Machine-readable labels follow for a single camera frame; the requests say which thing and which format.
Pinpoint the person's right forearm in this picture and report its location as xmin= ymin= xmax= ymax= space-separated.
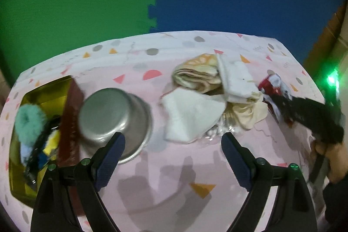
xmin=321 ymin=178 xmax=348 ymax=232

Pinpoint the clear plastic packet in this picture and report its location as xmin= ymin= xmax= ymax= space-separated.
xmin=205 ymin=118 xmax=240 ymax=144

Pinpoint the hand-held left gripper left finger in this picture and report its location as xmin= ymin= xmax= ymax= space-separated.
xmin=30 ymin=132 xmax=126 ymax=232

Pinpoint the red white patterned cloth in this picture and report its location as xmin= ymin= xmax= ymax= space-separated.
xmin=257 ymin=73 xmax=294 ymax=124

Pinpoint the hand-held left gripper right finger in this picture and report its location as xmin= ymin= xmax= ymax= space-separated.
xmin=221 ymin=132 xmax=318 ymax=232

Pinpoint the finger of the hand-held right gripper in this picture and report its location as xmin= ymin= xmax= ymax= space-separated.
xmin=273 ymin=96 xmax=345 ymax=145

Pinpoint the orange dotted towel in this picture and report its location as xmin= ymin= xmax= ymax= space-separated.
xmin=172 ymin=53 xmax=222 ymax=94

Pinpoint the white sock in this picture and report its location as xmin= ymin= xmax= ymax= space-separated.
xmin=216 ymin=54 xmax=259 ymax=103

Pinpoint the cardboard box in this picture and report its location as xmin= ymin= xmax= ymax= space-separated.
xmin=301 ymin=0 xmax=348 ymax=92

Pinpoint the light blue cloth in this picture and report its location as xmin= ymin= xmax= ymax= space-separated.
xmin=20 ymin=143 xmax=49 ymax=167

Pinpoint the red tin box gold interior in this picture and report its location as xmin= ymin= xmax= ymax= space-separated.
xmin=9 ymin=75 xmax=85 ymax=217

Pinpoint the white cloth pad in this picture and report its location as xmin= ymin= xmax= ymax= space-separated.
xmin=161 ymin=89 xmax=227 ymax=144

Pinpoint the stainless steel bowl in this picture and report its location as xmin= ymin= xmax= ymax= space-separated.
xmin=78 ymin=87 xmax=153 ymax=165

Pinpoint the pink patterned tablecloth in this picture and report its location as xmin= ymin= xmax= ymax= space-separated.
xmin=0 ymin=30 xmax=327 ymax=232

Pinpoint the green fluffy scrunchie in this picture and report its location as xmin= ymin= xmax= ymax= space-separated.
xmin=15 ymin=104 xmax=47 ymax=146

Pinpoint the person's right hand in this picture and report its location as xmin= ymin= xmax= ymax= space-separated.
xmin=310 ymin=137 xmax=348 ymax=184

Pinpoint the cream cloth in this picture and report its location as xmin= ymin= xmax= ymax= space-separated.
xmin=224 ymin=91 xmax=269 ymax=131

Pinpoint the green foam mat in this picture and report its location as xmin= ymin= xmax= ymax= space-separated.
xmin=0 ymin=0 xmax=159 ymax=86

